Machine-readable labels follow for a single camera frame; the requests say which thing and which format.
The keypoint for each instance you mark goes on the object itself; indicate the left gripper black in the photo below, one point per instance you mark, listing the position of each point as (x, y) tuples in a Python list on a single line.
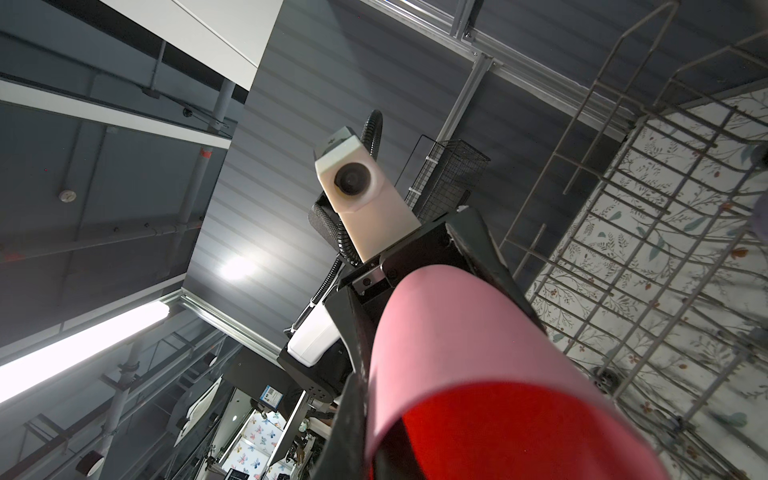
[(356, 303)]

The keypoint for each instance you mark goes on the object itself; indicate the pink cup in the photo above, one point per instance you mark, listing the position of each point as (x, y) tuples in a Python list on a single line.
[(484, 394)]

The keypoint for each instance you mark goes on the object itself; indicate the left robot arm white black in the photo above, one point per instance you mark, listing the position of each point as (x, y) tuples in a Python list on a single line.
[(302, 359)]

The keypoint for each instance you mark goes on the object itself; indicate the floral table mat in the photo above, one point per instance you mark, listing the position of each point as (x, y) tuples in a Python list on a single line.
[(658, 291)]

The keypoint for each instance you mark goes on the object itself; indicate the black wire wall basket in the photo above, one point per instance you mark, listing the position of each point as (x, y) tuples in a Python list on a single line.
[(439, 177)]

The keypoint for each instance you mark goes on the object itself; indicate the grey wire dish rack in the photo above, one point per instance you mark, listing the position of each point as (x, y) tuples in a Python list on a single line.
[(633, 86)]

